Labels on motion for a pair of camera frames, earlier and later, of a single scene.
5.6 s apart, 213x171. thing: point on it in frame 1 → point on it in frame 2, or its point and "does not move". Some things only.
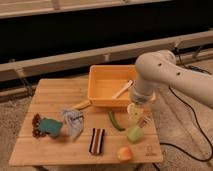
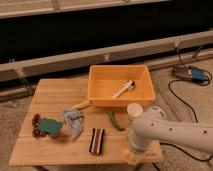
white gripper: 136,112 → 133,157
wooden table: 62,129 does not move
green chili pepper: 115,122 does not move
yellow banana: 82,105 does not move
